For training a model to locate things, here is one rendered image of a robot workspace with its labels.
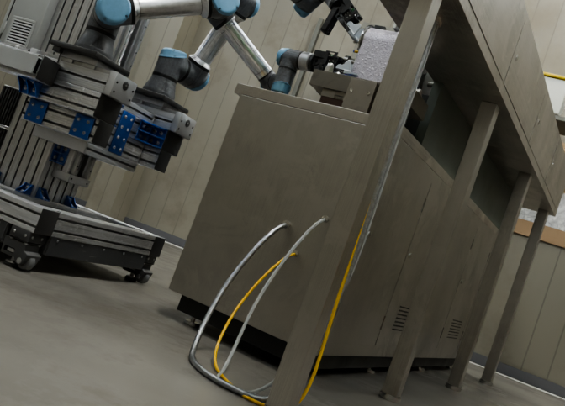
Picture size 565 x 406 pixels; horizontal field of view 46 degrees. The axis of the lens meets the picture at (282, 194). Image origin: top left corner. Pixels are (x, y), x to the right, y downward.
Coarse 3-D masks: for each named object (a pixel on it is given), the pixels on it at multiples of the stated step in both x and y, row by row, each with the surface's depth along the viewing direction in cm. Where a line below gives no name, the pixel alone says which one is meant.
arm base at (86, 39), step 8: (88, 32) 251; (96, 32) 251; (104, 32) 252; (80, 40) 250; (88, 40) 249; (96, 40) 250; (104, 40) 252; (112, 40) 255; (88, 48) 249; (96, 48) 249; (104, 48) 251; (112, 48) 256; (112, 56) 256
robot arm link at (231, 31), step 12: (216, 24) 270; (228, 24) 270; (228, 36) 273; (240, 36) 273; (240, 48) 274; (252, 48) 275; (252, 60) 276; (264, 60) 279; (252, 72) 280; (264, 72) 278; (264, 84) 280
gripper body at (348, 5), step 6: (336, 0) 269; (342, 0) 270; (348, 0) 269; (330, 6) 271; (336, 6) 271; (342, 6) 270; (348, 6) 266; (342, 12) 267; (348, 12) 267; (354, 12) 265; (348, 18) 266; (354, 18) 268; (360, 18) 269
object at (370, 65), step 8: (360, 48) 259; (360, 56) 258; (368, 56) 256; (376, 56) 255; (384, 56) 253; (360, 64) 257; (368, 64) 256; (376, 64) 254; (384, 64) 253; (360, 72) 257; (368, 72) 255; (376, 72) 254; (376, 80) 253
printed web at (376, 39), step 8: (368, 32) 259; (376, 32) 258; (384, 32) 257; (392, 32) 257; (368, 40) 258; (376, 40) 257; (384, 40) 255; (392, 40) 254; (368, 48) 257; (376, 48) 256; (384, 48) 254; (392, 48) 253
